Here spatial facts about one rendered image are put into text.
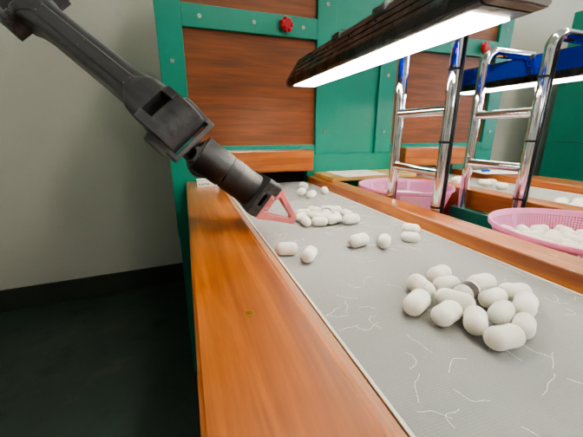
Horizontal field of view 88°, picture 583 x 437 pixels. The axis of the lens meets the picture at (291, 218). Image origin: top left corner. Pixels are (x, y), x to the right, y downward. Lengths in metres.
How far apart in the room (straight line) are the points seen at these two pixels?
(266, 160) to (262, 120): 0.15
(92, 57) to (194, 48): 0.52
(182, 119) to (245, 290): 0.27
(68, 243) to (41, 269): 0.19
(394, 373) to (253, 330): 0.11
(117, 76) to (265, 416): 0.48
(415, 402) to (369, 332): 0.08
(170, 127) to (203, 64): 0.61
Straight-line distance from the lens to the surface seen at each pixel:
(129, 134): 1.90
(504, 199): 0.92
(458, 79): 0.68
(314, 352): 0.24
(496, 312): 0.36
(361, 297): 0.36
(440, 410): 0.26
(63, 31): 0.65
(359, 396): 0.22
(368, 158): 1.23
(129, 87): 0.53
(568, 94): 3.37
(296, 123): 1.11
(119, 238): 2.01
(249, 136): 1.06
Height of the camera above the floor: 0.92
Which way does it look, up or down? 16 degrees down
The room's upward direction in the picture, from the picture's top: straight up
